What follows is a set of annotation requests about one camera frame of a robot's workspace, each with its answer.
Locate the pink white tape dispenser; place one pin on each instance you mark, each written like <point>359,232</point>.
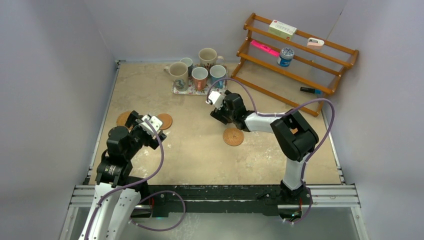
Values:
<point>315,43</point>

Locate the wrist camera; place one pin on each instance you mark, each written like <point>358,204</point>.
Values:
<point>215,99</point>
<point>145,121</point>

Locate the blue white jar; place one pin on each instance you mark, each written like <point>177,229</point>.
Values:
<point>285,56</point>

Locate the pink mug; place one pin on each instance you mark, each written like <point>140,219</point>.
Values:
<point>200,77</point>

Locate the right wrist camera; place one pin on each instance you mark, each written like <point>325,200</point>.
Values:
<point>215,99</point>

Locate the tall beige mug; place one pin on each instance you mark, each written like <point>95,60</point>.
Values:
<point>208,57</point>

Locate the black blue marker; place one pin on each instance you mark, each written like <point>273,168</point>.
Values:
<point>310,90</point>

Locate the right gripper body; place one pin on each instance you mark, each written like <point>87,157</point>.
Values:
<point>232,117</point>

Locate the light wooden coaster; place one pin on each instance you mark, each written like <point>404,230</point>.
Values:
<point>166,120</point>

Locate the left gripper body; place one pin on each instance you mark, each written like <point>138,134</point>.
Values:
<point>146,139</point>

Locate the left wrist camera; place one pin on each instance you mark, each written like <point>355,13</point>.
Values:
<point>145,121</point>

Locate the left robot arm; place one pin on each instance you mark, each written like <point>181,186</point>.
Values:
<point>112,172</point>

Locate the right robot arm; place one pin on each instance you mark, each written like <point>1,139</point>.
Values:
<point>295,136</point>

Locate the pink highlighter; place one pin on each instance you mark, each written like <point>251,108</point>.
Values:
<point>264,48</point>

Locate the woven rattan coaster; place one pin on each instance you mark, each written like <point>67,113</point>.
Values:
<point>233,136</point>
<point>122,119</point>

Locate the beige mug with pattern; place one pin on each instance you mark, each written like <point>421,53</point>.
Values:
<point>179,74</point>

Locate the white green box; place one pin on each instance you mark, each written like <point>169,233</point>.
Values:
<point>282,30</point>

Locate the small grey mug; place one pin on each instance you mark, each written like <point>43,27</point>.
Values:
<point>189,63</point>

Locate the black aluminium base frame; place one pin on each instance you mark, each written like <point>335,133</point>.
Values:
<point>263,199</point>

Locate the blue mug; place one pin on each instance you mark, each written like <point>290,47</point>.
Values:
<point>217,74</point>

